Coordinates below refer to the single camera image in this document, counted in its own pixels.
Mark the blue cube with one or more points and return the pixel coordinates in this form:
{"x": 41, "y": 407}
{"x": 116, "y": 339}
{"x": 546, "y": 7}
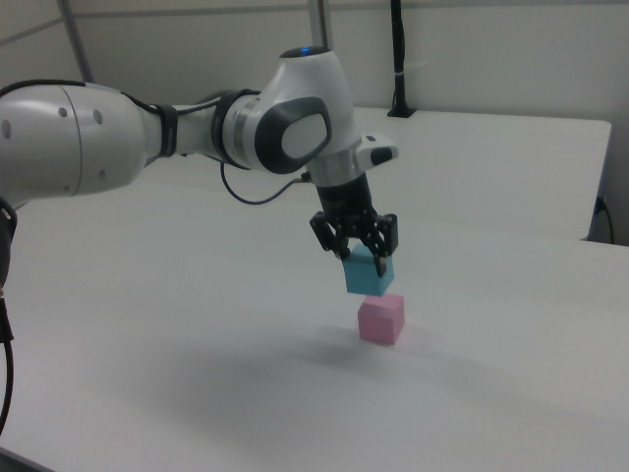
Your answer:
{"x": 361, "y": 277}

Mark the grey partition post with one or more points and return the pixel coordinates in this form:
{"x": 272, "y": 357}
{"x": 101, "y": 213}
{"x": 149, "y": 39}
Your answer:
{"x": 320, "y": 24}

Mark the black camera pole with base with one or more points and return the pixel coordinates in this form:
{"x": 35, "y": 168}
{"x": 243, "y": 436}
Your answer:
{"x": 399, "y": 49}

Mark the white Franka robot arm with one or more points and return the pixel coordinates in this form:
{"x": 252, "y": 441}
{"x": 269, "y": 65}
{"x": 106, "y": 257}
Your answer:
{"x": 98, "y": 140}

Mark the pink cube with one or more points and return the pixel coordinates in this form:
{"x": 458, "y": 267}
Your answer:
{"x": 376, "y": 322}

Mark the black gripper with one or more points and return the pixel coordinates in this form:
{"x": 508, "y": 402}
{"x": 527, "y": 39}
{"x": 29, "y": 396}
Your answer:
{"x": 344, "y": 201}

